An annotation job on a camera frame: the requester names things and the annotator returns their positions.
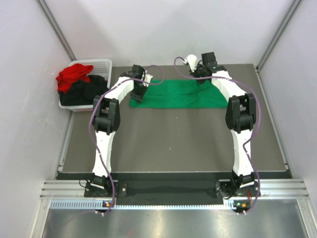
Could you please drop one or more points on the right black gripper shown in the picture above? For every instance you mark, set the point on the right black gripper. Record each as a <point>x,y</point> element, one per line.
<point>199,67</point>

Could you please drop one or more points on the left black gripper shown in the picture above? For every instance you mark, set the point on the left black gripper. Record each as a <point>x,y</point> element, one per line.
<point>138,98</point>

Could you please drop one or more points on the green t shirt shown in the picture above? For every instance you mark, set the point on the green t shirt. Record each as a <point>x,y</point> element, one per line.
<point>181,94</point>

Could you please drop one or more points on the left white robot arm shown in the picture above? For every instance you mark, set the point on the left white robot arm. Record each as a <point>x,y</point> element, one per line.
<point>106,122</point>

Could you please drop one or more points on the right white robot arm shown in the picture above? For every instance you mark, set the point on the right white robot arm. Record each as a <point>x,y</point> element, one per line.
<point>240,119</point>

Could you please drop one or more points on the white plastic basket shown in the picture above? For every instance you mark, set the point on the white plastic basket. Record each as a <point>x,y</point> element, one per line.
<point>102,67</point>

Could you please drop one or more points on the black t shirt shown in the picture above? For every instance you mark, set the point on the black t shirt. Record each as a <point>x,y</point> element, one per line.
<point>83,93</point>

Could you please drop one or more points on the red t shirt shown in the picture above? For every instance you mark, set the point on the red t shirt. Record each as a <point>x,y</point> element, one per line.
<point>71,75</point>

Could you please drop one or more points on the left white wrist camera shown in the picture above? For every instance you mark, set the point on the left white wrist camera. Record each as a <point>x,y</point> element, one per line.
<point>147,79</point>

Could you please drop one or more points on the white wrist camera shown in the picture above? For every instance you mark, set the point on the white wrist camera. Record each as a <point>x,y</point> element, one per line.
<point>147,79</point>
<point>191,61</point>

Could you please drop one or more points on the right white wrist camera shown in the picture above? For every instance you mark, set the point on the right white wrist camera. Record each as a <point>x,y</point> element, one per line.
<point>191,61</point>

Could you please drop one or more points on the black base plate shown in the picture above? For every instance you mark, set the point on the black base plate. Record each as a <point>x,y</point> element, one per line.
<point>212,189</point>

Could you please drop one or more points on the aluminium frame rail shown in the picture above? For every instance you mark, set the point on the aluminium frame rail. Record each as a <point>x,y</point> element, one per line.
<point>264,189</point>

